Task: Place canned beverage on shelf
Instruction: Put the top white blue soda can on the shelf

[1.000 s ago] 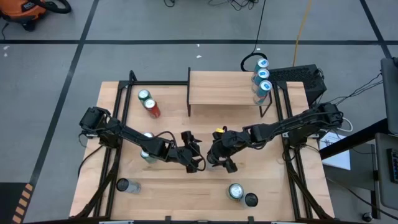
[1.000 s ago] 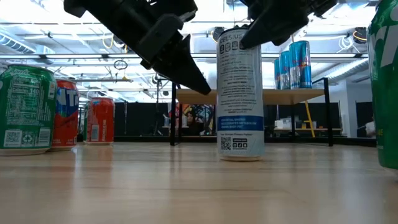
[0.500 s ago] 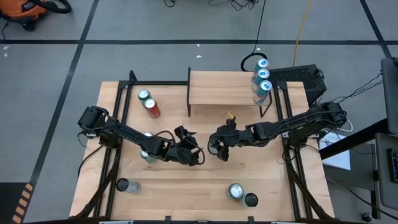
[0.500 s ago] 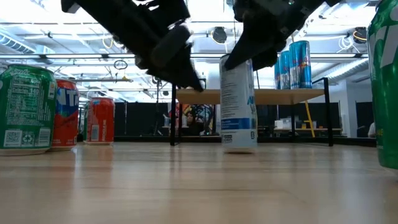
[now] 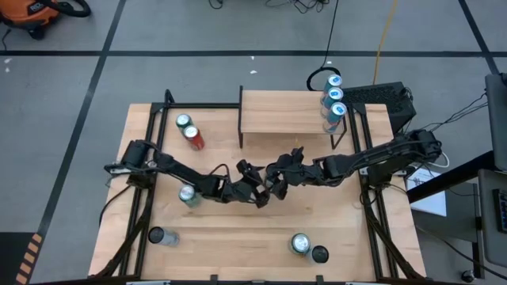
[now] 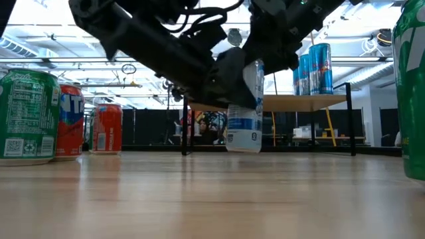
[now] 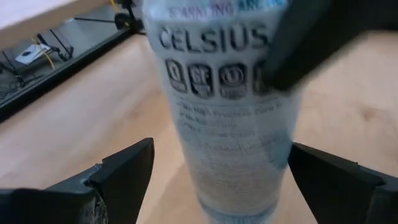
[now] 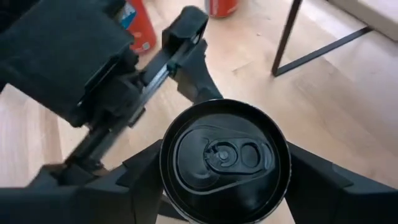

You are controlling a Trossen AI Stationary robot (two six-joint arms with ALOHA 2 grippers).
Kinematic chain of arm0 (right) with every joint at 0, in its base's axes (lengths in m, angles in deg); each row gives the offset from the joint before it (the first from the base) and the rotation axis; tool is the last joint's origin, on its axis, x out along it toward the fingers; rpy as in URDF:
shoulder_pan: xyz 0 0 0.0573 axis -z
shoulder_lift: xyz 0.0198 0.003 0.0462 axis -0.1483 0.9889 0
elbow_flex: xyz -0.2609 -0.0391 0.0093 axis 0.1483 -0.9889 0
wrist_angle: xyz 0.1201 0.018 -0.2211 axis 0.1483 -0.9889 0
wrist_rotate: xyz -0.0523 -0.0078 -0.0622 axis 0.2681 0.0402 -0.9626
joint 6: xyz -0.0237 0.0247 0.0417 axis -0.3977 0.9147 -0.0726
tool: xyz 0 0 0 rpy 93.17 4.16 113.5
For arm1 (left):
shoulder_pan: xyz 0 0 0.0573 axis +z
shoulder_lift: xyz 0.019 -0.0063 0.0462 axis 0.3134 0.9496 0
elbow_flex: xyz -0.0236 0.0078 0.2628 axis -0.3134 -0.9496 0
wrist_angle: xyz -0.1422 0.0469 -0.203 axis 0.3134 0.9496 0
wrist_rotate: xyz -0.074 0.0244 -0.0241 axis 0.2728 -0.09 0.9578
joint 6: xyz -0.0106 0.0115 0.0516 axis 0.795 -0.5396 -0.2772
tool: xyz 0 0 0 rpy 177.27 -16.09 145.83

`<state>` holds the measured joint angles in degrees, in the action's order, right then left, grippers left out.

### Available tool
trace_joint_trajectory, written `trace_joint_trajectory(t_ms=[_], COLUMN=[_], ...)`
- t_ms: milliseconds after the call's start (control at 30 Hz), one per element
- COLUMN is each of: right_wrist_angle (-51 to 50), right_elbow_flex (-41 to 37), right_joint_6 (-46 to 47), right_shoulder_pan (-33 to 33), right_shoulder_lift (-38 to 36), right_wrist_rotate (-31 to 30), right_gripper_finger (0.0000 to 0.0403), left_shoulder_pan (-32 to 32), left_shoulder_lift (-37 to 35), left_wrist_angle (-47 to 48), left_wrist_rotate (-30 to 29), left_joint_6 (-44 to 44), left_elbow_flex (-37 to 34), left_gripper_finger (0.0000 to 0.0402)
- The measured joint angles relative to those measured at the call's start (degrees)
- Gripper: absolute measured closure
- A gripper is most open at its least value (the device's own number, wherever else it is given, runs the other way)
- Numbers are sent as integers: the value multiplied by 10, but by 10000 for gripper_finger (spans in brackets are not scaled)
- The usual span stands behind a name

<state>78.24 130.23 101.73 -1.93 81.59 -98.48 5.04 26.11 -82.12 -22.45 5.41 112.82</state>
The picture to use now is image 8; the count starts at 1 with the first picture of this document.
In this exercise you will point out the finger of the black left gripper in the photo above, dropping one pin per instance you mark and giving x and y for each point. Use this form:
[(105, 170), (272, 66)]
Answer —
[(71, 174), (196, 74)]

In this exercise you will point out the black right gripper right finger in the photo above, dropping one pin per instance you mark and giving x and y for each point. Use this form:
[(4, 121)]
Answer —
[(342, 202)]

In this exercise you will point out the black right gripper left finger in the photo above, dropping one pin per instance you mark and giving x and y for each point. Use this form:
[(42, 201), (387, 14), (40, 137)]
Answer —
[(77, 205)]

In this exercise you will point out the red Fanta can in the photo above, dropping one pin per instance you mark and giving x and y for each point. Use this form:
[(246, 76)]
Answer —
[(143, 28), (222, 7)]

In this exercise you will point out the white Celsius can black lid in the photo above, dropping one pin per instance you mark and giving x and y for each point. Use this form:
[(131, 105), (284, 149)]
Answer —
[(224, 155)]

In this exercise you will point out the wooden shelf with black frame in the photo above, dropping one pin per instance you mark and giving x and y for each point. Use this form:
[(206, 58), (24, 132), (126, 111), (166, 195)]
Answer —
[(286, 37)]

